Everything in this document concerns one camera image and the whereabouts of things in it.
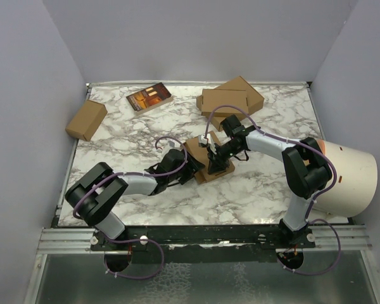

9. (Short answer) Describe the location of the small closed cardboard box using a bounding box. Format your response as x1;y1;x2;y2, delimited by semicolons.
65;100;107;141

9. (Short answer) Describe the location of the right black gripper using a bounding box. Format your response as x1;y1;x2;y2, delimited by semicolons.
206;141;243;175

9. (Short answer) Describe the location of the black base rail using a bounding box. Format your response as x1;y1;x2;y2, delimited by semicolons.
91;224;315;264

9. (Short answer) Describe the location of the purple cable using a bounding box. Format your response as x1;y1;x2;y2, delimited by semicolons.
205;104;342;276
72;136;189;279

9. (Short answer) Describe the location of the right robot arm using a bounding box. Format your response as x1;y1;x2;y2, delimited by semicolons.
198;115;335;248

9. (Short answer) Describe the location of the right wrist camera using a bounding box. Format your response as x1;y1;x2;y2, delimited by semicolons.
198;133;217;154

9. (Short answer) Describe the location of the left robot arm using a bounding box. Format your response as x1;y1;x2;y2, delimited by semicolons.
65;148;205;250

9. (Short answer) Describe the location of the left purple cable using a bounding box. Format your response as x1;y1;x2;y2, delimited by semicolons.
72;136;189;279

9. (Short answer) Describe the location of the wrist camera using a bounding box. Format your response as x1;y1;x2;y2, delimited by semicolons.
162;141;179;154
198;133;217;154

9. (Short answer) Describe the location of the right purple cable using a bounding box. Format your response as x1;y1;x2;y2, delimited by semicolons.
205;104;342;276

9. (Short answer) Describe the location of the white cylinder drum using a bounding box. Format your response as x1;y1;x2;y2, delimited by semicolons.
314;139;377;217

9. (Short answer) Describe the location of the dark orange book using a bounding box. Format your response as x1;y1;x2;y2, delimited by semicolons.
126;82;174;116

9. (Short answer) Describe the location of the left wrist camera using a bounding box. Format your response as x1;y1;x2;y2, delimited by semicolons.
162;141;179;154

